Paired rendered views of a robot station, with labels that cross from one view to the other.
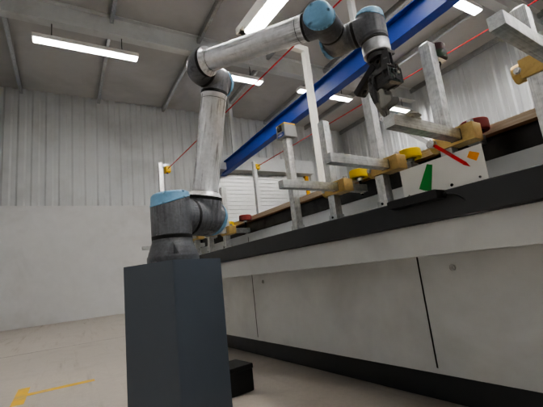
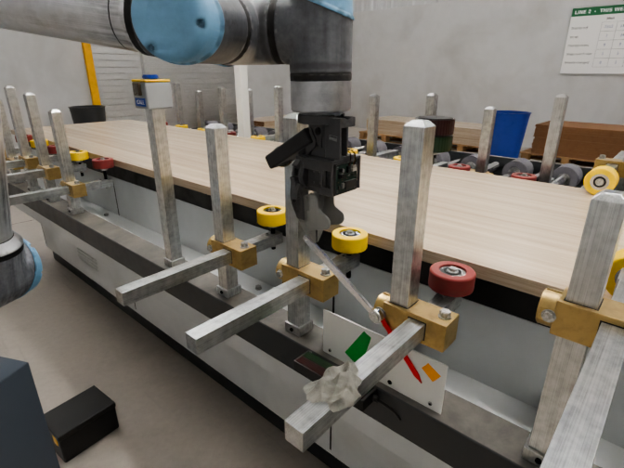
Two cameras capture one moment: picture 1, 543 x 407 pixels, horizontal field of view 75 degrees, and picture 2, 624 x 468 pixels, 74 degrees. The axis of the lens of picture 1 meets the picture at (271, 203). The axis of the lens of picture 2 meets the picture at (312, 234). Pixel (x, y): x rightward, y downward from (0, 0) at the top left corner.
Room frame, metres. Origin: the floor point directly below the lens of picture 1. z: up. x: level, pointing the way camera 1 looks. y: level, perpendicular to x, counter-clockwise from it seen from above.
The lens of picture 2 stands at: (0.44, -0.23, 1.24)
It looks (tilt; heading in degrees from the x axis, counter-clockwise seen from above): 21 degrees down; 346
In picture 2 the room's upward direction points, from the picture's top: straight up
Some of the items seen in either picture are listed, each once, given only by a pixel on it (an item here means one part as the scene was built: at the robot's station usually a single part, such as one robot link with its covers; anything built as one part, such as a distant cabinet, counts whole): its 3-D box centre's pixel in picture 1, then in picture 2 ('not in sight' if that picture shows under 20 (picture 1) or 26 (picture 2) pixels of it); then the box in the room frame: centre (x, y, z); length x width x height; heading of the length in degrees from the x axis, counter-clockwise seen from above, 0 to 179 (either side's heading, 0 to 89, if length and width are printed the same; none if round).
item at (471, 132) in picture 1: (454, 139); (414, 318); (0.99, -0.55, 0.85); 0.14 x 0.06 x 0.05; 34
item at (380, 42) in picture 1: (376, 51); (322, 97); (1.07, -0.41, 1.20); 0.10 x 0.09 x 0.05; 124
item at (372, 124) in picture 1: (376, 144); (297, 234); (1.21, -0.40, 0.93); 0.04 x 0.04 x 0.48; 34
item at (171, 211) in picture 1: (172, 213); not in sight; (1.34, 0.39, 0.79); 0.17 x 0.15 x 0.18; 149
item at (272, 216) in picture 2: (359, 182); (272, 228); (1.46, -0.38, 0.85); 0.08 x 0.08 x 0.11
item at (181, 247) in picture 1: (172, 249); not in sight; (1.34, 0.39, 0.65); 0.19 x 0.19 x 0.10
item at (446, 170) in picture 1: (439, 174); (377, 357); (1.02, -0.50, 0.75); 0.26 x 0.01 x 0.10; 34
